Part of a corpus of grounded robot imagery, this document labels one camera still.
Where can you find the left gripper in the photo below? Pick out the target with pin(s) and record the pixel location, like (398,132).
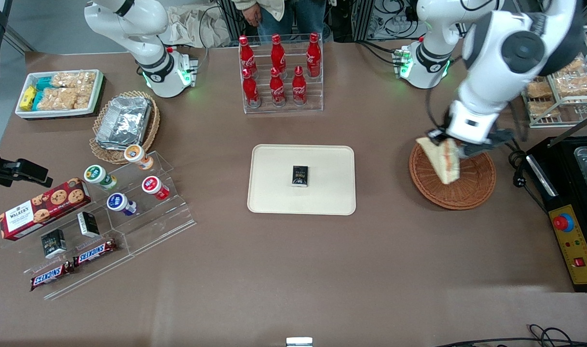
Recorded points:
(467,149)

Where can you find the triangular sandwich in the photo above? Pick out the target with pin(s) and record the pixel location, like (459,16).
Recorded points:
(443,161)

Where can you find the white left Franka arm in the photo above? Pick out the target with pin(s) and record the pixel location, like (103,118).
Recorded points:
(520,48)

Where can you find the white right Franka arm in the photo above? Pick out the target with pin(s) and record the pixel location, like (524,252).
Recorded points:
(143,29)

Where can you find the brown round wicker basket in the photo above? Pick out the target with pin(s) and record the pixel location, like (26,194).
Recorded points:
(476,190)

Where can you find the white rectangular snack tray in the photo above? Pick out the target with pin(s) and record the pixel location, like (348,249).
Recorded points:
(96,94)

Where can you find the light round wicker basket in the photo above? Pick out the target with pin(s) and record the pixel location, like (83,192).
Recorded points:
(151,130)

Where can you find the cream plastic serving tray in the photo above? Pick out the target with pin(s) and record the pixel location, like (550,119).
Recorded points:
(274,188)

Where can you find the person's right hand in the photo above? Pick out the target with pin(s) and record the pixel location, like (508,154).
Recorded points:
(252,14)

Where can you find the red Walkers cookie box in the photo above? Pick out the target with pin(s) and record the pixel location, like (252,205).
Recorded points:
(42,209)

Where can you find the green lid yoghurt cup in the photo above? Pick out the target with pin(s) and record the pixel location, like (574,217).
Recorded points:
(96,175)

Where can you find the teal snack packet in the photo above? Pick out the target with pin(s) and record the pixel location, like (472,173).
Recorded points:
(37,100)
(43,83)

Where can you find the yellow snack packet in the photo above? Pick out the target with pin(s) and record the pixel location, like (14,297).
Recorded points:
(28,98)

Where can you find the small black white box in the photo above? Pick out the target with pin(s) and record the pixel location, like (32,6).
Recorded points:
(53,243)
(88,224)

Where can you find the clear rice cracker bag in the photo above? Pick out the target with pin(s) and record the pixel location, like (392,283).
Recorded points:
(74,79)
(61,99)

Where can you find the blue lid yoghurt cup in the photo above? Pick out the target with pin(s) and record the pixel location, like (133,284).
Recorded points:
(118,202)

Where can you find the stack of foil trays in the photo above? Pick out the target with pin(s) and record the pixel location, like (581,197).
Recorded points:
(124,123)

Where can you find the Snickers chocolate bar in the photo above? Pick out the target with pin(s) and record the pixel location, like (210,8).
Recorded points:
(51,276)
(94,252)

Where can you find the orange lid yoghurt cup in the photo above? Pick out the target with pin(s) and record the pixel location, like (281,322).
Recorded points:
(136,155)

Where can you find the black countertop appliance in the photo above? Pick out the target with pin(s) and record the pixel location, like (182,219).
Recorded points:
(563,183)

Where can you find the red lid yoghurt cup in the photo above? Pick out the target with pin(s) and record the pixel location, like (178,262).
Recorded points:
(153,185)

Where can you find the clear acrylic stepped display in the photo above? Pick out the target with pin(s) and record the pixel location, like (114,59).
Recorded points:
(153,226)

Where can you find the yellow emergency stop box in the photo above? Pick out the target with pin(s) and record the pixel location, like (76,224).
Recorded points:
(575,246)

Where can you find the small black box gold print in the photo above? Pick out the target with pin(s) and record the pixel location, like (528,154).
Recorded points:
(300,176)

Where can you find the red cola bottle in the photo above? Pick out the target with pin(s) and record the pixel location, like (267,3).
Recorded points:
(299,89)
(247,55)
(278,53)
(277,89)
(250,91)
(313,55)

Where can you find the clear acrylic bottle rack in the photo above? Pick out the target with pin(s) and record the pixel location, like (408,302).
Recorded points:
(283,110)

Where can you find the person in cream top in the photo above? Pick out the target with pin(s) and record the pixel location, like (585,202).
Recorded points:
(293,17)

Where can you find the white device at table edge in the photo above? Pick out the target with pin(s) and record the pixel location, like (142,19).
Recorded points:
(299,342)

